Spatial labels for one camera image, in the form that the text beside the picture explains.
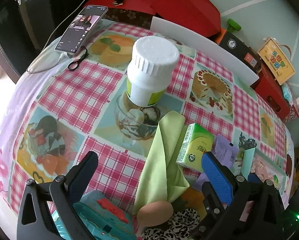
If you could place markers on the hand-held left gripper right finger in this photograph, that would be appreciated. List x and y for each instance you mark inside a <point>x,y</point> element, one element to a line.
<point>218,177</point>

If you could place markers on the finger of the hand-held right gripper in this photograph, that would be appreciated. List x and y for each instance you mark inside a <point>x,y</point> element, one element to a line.
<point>213,215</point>
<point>255,178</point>

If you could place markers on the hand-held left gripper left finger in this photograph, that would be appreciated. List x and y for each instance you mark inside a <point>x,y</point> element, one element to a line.
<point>85,177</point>

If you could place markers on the teal cardboard tray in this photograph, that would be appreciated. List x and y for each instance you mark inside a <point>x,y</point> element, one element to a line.
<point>248,160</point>

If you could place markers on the purple packet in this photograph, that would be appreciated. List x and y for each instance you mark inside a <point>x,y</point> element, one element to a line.
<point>224,151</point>

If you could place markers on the leopard print scrunchie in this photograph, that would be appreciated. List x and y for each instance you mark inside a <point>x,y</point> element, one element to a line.
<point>182,220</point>

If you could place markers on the green tissue pack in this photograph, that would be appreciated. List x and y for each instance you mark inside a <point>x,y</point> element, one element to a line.
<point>194,145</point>

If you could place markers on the beige egg-shaped sponge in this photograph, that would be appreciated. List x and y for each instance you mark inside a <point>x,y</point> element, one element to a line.
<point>154,213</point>

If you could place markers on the light green cloth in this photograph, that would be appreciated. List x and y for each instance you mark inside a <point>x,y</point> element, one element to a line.
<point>159,160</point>

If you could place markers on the teal plastic toy box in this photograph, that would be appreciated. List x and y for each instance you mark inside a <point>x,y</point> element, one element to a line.
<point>97,220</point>

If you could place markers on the red patterned box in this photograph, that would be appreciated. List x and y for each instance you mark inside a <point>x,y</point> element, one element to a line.
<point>293,112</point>

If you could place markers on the red gift box with cutouts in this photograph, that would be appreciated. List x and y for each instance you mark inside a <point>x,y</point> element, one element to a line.
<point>269,90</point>

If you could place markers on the blue wet wipes pack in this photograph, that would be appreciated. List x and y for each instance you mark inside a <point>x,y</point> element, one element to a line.
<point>287,93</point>

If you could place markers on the printed checkered tablecloth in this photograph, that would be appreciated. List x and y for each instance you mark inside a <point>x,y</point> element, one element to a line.
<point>72,80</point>

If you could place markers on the white medicine bottle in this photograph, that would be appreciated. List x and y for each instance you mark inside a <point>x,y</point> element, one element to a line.
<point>149,80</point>

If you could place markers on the black box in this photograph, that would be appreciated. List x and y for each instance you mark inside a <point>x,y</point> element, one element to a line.
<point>234,45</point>

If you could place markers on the white board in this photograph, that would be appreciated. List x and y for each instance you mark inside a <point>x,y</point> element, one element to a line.
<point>202,45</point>

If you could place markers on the smartphone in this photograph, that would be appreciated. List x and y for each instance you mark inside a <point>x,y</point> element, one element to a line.
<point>77,30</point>

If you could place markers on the green dumbbell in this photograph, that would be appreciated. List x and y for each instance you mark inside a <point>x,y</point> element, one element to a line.
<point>234,25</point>

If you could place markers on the dark floral box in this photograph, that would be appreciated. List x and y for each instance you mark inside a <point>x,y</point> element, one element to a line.
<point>129,17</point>

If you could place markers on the red roof-shaped gift box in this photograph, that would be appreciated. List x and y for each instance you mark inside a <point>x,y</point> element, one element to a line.
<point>184,7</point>

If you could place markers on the black cabinet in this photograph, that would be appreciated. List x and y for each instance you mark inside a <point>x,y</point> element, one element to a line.
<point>14,17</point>

